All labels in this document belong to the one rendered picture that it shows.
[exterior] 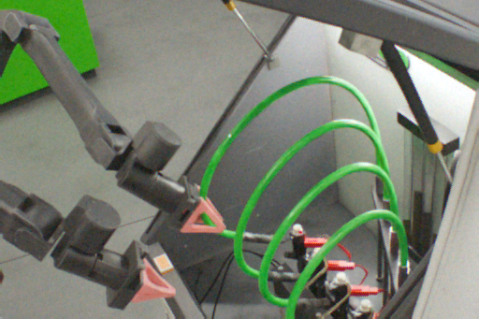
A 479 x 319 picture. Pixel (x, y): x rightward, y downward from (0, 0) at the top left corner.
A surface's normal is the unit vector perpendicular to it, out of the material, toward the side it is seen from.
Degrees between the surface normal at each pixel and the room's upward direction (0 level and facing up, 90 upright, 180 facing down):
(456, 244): 76
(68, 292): 0
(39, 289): 0
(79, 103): 49
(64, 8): 90
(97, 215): 44
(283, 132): 90
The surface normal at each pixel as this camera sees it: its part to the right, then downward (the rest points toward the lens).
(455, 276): -0.90, 0.15
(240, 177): 0.43, 0.46
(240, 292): -0.15, -0.81
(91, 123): -0.49, -0.12
